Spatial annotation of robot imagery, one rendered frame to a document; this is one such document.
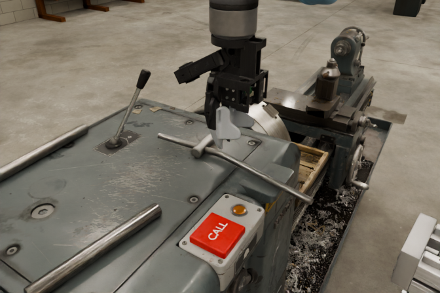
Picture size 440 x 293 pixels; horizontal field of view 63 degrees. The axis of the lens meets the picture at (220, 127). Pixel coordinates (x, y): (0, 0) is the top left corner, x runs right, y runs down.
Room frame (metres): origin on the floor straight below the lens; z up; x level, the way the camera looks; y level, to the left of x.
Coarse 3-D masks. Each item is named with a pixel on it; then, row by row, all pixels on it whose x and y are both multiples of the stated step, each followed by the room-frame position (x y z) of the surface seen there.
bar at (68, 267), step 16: (144, 208) 0.41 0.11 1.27; (160, 208) 0.41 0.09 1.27; (128, 224) 0.38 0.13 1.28; (144, 224) 0.39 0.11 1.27; (96, 240) 0.35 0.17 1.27; (112, 240) 0.35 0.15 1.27; (80, 256) 0.32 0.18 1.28; (96, 256) 0.33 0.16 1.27; (48, 272) 0.30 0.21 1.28; (64, 272) 0.30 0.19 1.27; (32, 288) 0.27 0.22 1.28; (48, 288) 0.28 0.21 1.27
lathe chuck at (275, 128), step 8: (256, 104) 0.86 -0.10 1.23; (264, 104) 0.87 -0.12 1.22; (256, 112) 0.83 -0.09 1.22; (264, 112) 0.84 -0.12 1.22; (256, 120) 0.80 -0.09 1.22; (264, 120) 0.81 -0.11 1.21; (272, 120) 0.83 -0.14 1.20; (280, 120) 0.85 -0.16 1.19; (264, 128) 0.79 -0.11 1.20; (272, 128) 0.80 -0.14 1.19; (280, 128) 0.83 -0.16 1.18; (280, 136) 0.81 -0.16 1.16; (288, 136) 0.83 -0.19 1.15
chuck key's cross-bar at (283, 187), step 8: (160, 136) 0.63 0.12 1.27; (168, 136) 0.62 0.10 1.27; (184, 144) 0.60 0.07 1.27; (192, 144) 0.60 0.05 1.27; (208, 152) 0.58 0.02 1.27; (216, 152) 0.57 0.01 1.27; (232, 160) 0.55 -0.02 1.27; (248, 168) 0.52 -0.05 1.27; (264, 176) 0.50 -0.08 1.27; (272, 184) 0.49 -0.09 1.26; (280, 184) 0.48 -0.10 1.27; (288, 192) 0.46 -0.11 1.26; (296, 192) 0.46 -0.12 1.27; (304, 200) 0.44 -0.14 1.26; (312, 200) 0.44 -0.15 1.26
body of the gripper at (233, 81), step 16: (224, 48) 0.56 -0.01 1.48; (240, 48) 0.54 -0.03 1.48; (256, 48) 0.53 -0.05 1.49; (224, 64) 0.56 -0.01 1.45; (240, 64) 0.54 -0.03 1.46; (256, 64) 0.55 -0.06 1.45; (208, 80) 0.55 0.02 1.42; (224, 80) 0.54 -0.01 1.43; (240, 80) 0.53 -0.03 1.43; (256, 80) 0.54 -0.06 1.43; (224, 96) 0.55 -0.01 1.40; (240, 96) 0.54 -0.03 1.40; (256, 96) 0.55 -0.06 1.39
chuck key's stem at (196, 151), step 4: (208, 136) 0.62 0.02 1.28; (204, 140) 0.60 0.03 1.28; (208, 140) 0.61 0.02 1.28; (212, 140) 0.61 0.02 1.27; (196, 144) 0.59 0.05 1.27; (200, 144) 0.59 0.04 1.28; (204, 144) 0.59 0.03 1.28; (208, 144) 0.60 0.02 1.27; (192, 148) 0.58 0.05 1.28; (196, 148) 0.57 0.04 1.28; (200, 148) 0.58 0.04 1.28; (192, 152) 0.58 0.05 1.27; (196, 152) 0.57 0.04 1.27; (200, 152) 0.57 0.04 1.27; (196, 156) 0.57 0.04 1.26; (200, 156) 0.57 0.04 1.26
